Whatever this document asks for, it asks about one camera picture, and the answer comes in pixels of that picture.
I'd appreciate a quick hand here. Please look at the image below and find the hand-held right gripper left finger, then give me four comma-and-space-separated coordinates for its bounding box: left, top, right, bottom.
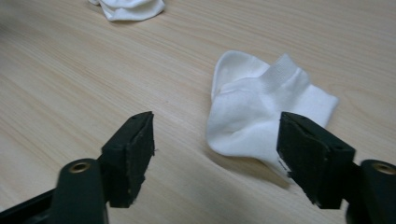
100, 111, 156, 209

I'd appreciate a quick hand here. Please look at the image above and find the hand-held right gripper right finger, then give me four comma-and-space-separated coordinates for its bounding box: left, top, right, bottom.
276, 111, 357, 210

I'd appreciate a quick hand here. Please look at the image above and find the white ankle sock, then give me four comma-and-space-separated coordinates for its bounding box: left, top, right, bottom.
88, 0, 166, 22
205, 49, 340, 185

